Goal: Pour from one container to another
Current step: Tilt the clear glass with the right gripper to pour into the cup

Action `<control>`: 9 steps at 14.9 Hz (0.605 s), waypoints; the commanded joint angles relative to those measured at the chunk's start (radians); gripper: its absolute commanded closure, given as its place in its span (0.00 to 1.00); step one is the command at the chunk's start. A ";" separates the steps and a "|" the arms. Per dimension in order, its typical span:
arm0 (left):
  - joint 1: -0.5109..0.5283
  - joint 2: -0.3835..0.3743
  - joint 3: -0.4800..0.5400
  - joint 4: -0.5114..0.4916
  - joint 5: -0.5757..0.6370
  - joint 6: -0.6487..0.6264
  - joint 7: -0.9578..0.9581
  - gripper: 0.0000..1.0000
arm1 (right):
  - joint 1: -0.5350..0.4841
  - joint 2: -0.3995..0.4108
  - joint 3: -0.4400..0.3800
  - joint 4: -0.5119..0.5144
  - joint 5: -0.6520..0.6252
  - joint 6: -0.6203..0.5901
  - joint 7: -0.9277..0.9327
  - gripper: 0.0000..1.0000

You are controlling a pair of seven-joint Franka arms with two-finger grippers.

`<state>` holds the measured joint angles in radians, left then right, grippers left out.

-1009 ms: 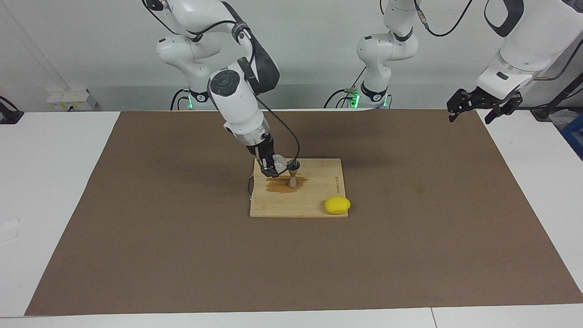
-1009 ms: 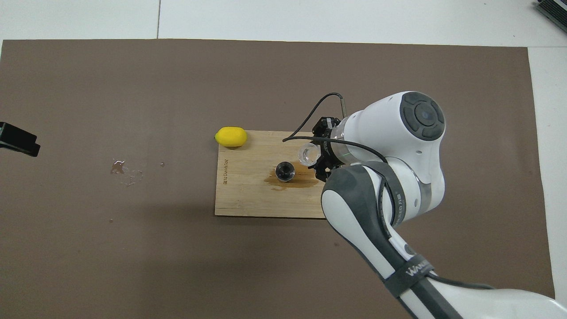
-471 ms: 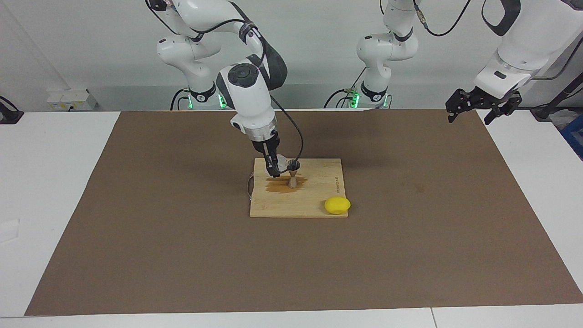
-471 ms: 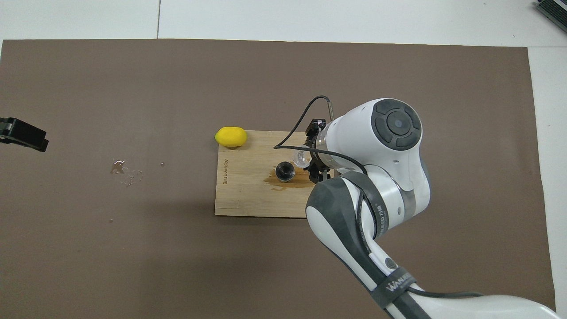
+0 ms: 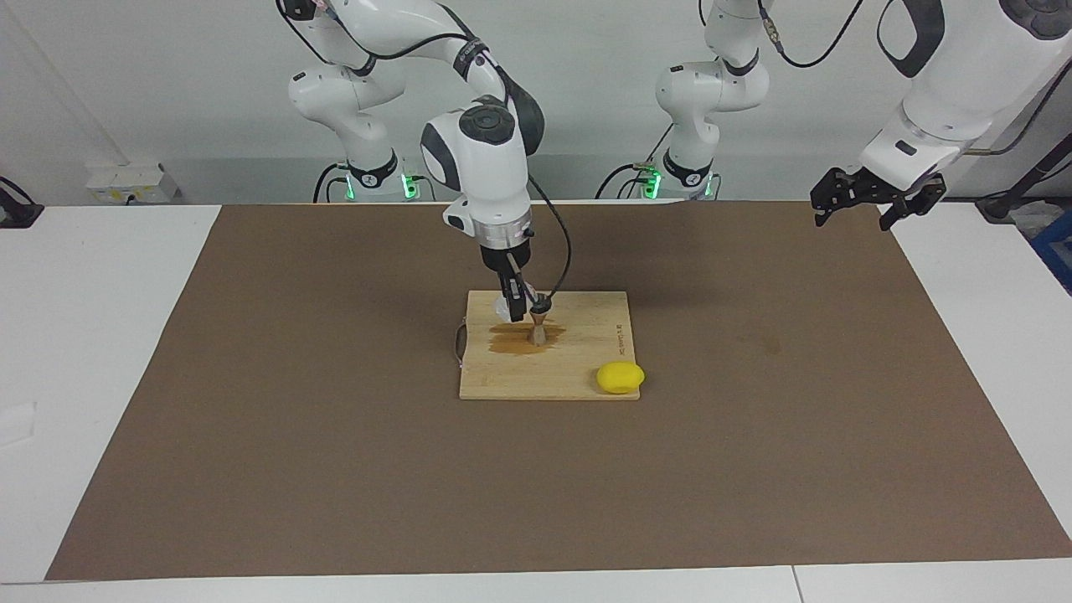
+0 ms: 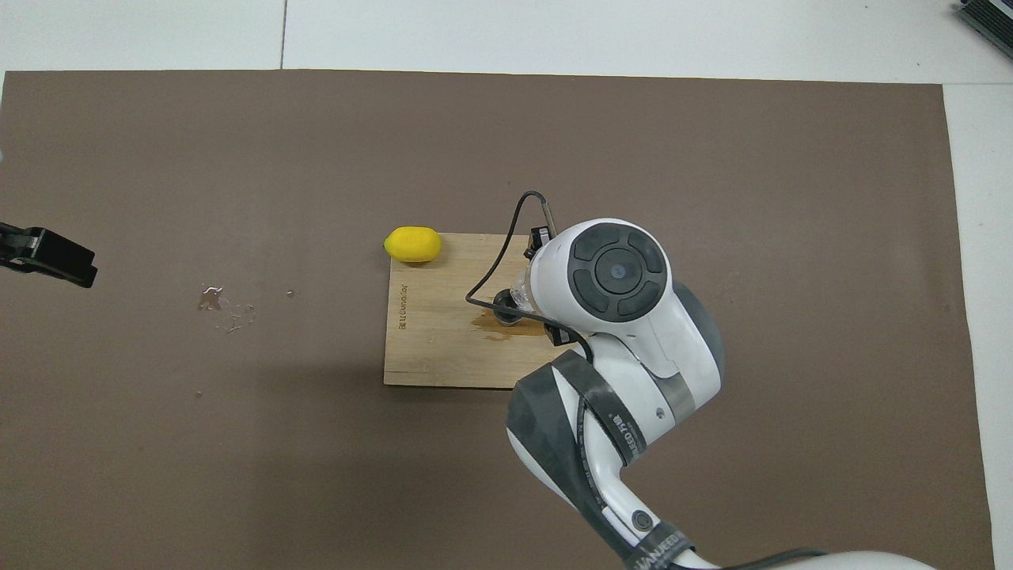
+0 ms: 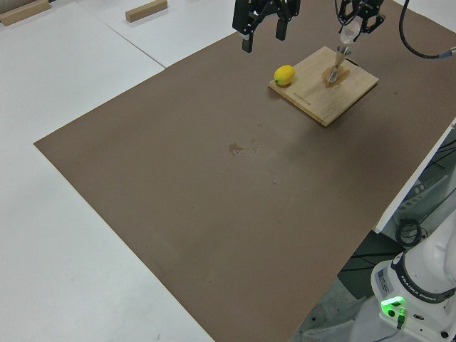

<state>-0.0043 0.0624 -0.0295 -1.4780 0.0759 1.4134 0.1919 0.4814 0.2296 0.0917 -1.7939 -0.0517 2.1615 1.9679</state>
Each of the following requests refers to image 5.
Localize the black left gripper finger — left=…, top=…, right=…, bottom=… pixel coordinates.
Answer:
left=810, top=167, right=865, bottom=228
left=879, top=174, right=948, bottom=232

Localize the wooden cutting board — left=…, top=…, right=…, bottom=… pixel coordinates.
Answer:
left=452, top=290, right=642, bottom=401

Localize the black stand rod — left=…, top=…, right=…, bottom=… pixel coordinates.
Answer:
left=978, top=132, right=1072, bottom=224

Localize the yellow lemon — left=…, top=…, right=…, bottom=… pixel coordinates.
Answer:
left=596, top=361, right=647, bottom=395

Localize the blue box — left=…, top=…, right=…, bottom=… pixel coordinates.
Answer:
left=1030, top=209, right=1072, bottom=296

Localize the brown table mat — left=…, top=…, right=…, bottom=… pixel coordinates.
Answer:
left=46, top=199, right=1072, bottom=582

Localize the white power strip box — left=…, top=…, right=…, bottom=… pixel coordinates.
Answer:
left=86, top=163, right=179, bottom=204

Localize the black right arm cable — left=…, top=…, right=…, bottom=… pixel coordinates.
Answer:
left=281, top=0, right=574, bottom=307

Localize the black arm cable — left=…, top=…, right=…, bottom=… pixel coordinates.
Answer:
left=281, top=0, right=574, bottom=307
left=756, top=0, right=1072, bottom=157

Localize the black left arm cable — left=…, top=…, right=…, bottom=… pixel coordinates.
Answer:
left=756, top=0, right=1072, bottom=157

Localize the black base cable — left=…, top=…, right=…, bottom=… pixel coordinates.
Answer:
left=314, top=162, right=353, bottom=204
left=595, top=121, right=676, bottom=201

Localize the black clamp mount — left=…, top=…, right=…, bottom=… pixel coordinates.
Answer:
left=0, top=176, right=44, bottom=229

